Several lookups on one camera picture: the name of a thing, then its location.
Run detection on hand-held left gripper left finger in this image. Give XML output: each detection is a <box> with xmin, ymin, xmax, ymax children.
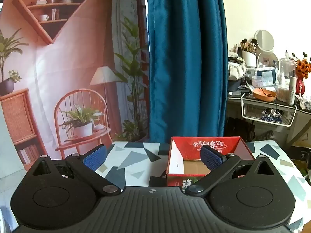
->
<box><xmin>30</xmin><ymin>144</ymin><xmax>121</xmax><ymax>197</ymax></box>

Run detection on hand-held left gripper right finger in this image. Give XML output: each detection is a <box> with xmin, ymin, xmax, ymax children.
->
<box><xmin>185</xmin><ymin>144</ymin><xmax>276</xmax><ymax>197</ymax></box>

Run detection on red strawberry print cardboard box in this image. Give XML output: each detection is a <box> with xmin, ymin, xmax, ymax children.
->
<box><xmin>166</xmin><ymin>136</ymin><xmax>255</xmax><ymax>187</ymax></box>

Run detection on geometric patterned tablecloth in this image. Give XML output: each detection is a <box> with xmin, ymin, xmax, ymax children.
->
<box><xmin>96</xmin><ymin>141</ymin><xmax>311</xmax><ymax>233</ymax></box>

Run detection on vanity table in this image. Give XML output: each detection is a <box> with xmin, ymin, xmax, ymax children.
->
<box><xmin>227</xmin><ymin>93</ymin><xmax>311</xmax><ymax>148</ymax></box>

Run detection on crumpled shiny packets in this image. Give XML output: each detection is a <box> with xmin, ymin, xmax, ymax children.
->
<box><xmin>261</xmin><ymin>108</ymin><xmax>283</xmax><ymax>123</ymax></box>

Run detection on tall white bottle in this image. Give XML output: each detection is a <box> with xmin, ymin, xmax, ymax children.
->
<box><xmin>288</xmin><ymin>76</ymin><xmax>297</xmax><ymax>106</ymax></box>

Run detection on clear cotton swab jar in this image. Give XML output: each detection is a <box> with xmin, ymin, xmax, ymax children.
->
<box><xmin>277</xmin><ymin>85</ymin><xmax>290</xmax><ymax>102</ymax></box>

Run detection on red vase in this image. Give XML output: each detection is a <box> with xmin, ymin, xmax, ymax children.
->
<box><xmin>295</xmin><ymin>78</ymin><xmax>306</xmax><ymax>96</ymax></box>

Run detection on orange bowl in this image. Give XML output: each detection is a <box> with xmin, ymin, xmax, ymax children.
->
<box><xmin>253</xmin><ymin>87</ymin><xmax>277</xmax><ymax>102</ymax></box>

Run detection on dark grey pouch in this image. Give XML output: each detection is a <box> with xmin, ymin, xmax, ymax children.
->
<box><xmin>228</xmin><ymin>79</ymin><xmax>246</xmax><ymax>93</ymax></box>

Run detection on clear lidded plastic container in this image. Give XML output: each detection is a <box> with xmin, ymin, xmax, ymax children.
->
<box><xmin>279</xmin><ymin>58</ymin><xmax>296</xmax><ymax>88</ymax></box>

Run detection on white board panel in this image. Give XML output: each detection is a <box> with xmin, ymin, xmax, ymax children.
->
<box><xmin>0</xmin><ymin>105</ymin><xmax>25</xmax><ymax>175</ymax></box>

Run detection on clear round plastic jar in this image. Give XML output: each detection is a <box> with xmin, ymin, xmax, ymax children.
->
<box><xmin>251</xmin><ymin>75</ymin><xmax>263</xmax><ymax>88</ymax></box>

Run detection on blue and white packet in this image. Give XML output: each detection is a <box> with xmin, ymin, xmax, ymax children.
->
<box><xmin>255</xmin><ymin>68</ymin><xmax>279</xmax><ymax>86</ymax></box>

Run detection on white fabric pouch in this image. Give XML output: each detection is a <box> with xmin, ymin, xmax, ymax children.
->
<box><xmin>228</xmin><ymin>61</ymin><xmax>248</xmax><ymax>80</ymax></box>

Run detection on orange flower bunch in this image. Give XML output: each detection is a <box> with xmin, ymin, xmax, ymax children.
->
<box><xmin>292</xmin><ymin>52</ymin><xmax>311</xmax><ymax>79</ymax></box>

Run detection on printed room scene backdrop cloth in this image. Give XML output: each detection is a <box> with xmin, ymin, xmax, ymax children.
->
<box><xmin>0</xmin><ymin>0</ymin><xmax>149</xmax><ymax>173</ymax></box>

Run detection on blue curtain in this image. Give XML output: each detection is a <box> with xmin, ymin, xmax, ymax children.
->
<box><xmin>147</xmin><ymin>0</ymin><xmax>229</xmax><ymax>143</ymax></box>

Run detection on small round white mirror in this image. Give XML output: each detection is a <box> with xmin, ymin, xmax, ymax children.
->
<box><xmin>258</xmin><ymin>52</ymin><xmax>280</xmax><ymax>71</ymax></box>

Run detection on bunch of makeup brushes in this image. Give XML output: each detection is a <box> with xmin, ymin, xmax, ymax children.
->
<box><xmin>239</xmin><ymin>38</ymin><xmax>258</xmax><ymax>54</ymax></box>

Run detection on round white vanity mirror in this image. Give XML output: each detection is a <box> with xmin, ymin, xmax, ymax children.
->
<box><xmin>255</xmin><ymin>30</ymin><xmax>275</xmax><ymax>52</ymax></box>

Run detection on white wire basket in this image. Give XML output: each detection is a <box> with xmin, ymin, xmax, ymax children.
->
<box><xmin>241</xmin><ymin>93</ymin><xmax>297</xmax><ymax>127</ymax></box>

